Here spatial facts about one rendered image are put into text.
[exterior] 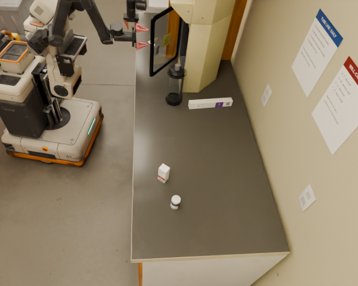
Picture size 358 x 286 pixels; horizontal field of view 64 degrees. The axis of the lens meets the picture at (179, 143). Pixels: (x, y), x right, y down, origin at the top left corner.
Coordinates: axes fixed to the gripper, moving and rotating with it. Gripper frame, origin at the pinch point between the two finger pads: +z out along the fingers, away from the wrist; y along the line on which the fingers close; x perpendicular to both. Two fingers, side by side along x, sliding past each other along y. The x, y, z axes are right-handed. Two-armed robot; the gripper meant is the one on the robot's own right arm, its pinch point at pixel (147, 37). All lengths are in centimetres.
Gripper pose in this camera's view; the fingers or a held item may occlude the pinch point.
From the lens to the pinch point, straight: 187.2
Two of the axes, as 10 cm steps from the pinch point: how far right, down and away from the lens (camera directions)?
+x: -1.1, -7.7, 6.2
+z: 9.9, -0.2, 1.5
